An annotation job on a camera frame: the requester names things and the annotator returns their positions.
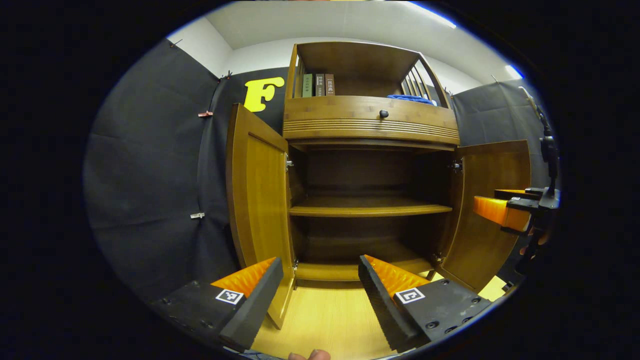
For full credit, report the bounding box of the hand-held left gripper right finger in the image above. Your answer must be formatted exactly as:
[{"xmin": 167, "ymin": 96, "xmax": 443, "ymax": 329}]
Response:
[{"xmin": 357, "ymin": 255, "xmax": 496, "ymax": 353}]

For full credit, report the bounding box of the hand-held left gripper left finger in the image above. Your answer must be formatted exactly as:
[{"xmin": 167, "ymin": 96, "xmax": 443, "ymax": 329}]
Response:
[{"xmin": 150, "ymin": 257, "xmax": 284, "ymax": 353}]

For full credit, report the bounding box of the wooden shoe cabinet door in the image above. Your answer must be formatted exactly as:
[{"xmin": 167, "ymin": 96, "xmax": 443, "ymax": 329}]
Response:
[
  {"xmin": 226, "ymin": 103, "xmax": 297, "ymax": 330},
  {"xmin": 440, "ymin": 140, "xmax": 532, "ymax": 293}
]

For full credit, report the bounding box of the wooden inner cabinet shelf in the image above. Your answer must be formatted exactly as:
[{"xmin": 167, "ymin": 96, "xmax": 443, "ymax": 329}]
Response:
[{"xmin": 289, "ymin": 196, "xmax": 453, "ymax": 218}]

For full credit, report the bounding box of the blue cloth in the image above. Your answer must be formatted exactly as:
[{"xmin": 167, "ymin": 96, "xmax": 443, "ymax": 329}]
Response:
[{"xmin": 386, "ymin": 94, "xmax": 437, "ymax": 106}]

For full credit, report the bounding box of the black backdrop cloth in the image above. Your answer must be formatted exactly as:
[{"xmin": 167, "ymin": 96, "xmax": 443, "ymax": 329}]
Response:
[{"xmin": 84, "ymin": 40, "xmax": 556, "ymax": 301}]

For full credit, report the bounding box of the wooden drawer with black knob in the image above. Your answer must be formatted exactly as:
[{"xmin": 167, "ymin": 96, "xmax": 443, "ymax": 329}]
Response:
[{"xmin": 282, "ymin": 95, "xmax": 461, "ymax": 147}]

